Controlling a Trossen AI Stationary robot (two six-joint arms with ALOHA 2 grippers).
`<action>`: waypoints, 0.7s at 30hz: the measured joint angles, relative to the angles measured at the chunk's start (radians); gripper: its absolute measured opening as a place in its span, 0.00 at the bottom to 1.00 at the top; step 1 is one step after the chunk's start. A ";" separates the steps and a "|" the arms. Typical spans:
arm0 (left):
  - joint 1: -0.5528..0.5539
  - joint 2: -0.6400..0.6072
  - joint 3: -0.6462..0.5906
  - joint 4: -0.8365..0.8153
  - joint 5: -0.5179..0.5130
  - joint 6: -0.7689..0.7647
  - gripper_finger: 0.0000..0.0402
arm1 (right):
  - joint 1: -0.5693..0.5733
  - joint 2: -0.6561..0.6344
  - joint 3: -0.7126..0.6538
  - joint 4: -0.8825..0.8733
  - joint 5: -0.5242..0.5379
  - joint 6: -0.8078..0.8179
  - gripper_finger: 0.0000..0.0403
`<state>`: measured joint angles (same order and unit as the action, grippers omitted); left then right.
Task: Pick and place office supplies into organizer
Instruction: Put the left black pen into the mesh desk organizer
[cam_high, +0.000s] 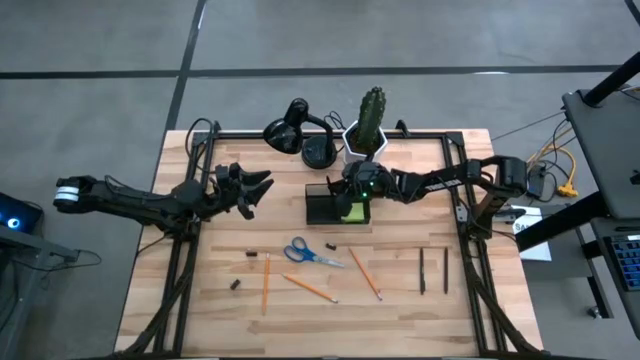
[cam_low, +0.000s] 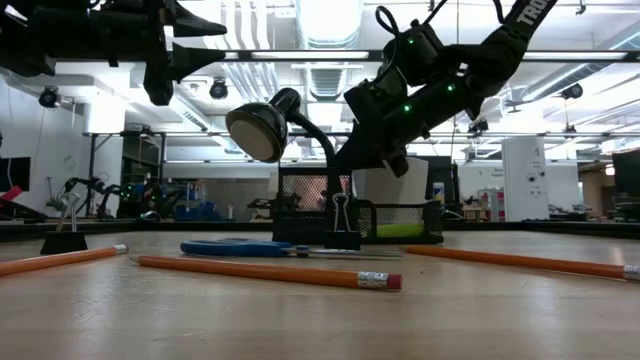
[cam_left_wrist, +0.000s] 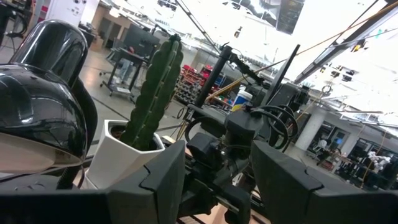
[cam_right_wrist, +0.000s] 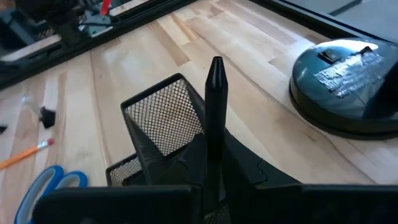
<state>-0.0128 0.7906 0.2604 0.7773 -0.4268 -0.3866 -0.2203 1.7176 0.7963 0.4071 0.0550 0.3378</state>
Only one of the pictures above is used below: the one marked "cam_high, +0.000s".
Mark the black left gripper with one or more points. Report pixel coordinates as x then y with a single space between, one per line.
225 200

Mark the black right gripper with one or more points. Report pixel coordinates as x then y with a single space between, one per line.
370 185

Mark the yellow-green sticky note pad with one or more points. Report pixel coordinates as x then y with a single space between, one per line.
359 214

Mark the orange pencil with eraser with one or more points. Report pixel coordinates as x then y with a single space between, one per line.
266 282
310 288
365 274

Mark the small black eraser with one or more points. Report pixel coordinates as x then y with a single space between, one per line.
235 284

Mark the black pen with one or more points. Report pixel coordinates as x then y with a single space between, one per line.
422 272
445 270

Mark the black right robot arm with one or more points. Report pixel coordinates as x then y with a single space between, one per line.
440 184

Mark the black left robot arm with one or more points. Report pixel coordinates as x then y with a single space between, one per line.
130 202

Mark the black mesh desk organizer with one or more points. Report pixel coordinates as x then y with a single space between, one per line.
320 205

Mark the black gooseneck desk lamp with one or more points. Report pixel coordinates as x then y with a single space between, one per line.
320 152

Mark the green cactus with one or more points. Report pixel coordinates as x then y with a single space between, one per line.
371 120

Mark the black power box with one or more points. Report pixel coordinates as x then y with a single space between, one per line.
537 181

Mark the white paper sheet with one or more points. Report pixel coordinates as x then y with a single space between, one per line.
535 250

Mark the blue-lit black device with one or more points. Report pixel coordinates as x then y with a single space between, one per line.
15 220

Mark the grey metal stand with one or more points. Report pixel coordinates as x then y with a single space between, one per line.
20 300

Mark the grey cart top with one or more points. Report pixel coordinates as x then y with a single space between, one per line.
605 150

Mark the black keyboard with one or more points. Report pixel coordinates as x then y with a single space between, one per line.
627 260

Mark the black pole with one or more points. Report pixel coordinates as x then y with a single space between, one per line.
612 82

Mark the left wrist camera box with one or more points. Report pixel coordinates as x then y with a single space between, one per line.
226 175

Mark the black aluminium table frame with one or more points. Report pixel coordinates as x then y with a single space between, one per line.
240 135

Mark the black desk leg frame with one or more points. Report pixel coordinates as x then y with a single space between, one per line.
560 225

